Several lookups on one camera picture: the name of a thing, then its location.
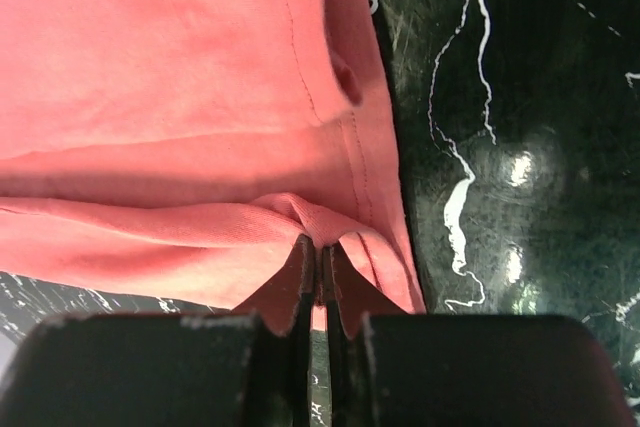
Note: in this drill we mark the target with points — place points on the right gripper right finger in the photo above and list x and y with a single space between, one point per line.
391 368

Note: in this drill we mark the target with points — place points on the coral red t shirt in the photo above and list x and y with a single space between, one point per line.
178 148

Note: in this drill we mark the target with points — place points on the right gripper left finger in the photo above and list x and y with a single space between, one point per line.
249 367

